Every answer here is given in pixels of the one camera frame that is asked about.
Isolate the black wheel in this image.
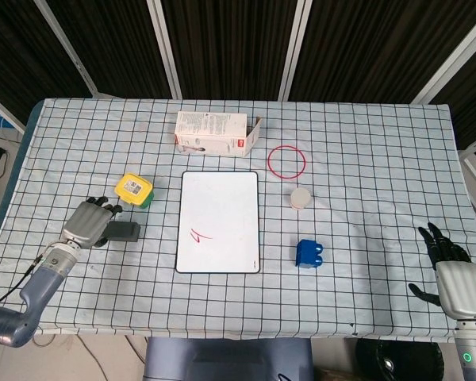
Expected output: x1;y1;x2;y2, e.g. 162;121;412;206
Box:
355;340;445;381

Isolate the black grid checkered tablecloth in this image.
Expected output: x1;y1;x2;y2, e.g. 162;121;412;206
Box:
0;98;476;343

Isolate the white dry-erase board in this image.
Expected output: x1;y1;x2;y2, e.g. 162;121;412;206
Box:
175;171;262;275

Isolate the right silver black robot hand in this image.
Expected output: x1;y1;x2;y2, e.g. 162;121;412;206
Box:
408;221;476;321

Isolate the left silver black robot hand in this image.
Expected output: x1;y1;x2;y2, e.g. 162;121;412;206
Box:
59;196;123;249

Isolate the thin floor cable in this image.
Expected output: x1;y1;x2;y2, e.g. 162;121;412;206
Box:
75;336;109;381

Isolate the blue toy block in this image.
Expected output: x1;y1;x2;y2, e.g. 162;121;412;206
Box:
294;239;325;271

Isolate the thin red ring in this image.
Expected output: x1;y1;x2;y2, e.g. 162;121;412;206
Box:
267;145;307;179

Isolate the yellow green container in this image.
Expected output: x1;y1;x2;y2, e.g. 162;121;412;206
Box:
113;172;155;210

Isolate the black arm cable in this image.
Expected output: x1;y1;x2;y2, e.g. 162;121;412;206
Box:
0;256;45;314

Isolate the beige round puck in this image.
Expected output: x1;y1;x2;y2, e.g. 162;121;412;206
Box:
289;187;314;211

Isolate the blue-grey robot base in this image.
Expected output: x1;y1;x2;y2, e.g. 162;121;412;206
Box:
143;337;315;381

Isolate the grey whiteboard eraser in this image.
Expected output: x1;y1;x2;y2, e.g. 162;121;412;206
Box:
105;221;141;244

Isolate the white cardboard carton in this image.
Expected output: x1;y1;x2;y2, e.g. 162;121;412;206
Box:
173;111;263;159

